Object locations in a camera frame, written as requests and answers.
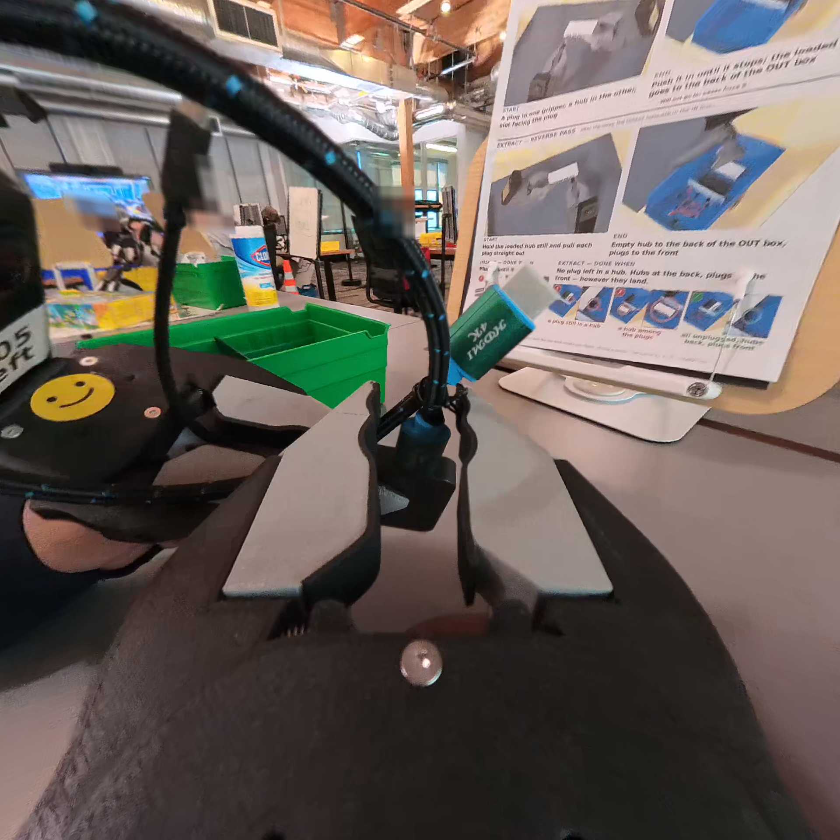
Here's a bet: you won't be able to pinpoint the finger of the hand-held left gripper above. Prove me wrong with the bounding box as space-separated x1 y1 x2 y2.
211 375 337 434
154 446 275 490

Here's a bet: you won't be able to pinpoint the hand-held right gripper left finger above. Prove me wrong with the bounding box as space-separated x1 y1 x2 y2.
222 381 383 608

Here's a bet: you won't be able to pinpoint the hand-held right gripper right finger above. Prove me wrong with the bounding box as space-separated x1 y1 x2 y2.
455 387 614 608

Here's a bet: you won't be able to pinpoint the green plastic bin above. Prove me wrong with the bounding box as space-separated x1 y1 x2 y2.
77 303 390 409

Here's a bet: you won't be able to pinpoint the grey usb hub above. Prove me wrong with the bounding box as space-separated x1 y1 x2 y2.
375 449 458 534

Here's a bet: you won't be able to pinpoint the black hub cable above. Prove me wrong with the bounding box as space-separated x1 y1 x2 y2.
152 107 215 411

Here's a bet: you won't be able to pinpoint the black braided cable green plugs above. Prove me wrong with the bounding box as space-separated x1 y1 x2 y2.
0 0 559 475

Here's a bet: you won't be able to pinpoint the person's left forearm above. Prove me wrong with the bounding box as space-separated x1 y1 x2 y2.
0 492 165 651

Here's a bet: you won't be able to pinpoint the person's left hand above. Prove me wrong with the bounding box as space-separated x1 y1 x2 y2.
23 505 173 573

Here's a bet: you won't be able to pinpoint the white disinfectant wipes canister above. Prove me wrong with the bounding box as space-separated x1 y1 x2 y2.
231 226 280 312

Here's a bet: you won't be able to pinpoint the small green bin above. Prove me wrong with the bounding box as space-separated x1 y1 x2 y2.
171 257 247 309

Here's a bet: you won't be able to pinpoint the white sign stand base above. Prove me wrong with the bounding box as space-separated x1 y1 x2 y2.
497 364 713 442

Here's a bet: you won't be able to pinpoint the yellow printed box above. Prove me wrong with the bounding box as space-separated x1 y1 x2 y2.
45 289 177 330

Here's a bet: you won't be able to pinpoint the white rolling whiteboard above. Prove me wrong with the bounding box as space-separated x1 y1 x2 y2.
287 187 322 261

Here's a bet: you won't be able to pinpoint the black office chair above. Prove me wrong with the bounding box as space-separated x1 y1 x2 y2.
351 217 424 312

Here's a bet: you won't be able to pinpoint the printed instruction sheet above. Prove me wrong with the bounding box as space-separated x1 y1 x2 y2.
462 0 840 383

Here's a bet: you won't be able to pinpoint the ceiling air vent grille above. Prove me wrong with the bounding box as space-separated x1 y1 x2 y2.
210 0 283 52

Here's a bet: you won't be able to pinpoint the wall display screen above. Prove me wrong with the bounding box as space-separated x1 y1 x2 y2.
20 169 155 206

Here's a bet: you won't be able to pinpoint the silver ventilation duct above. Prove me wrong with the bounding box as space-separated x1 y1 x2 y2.
328 79 500 142

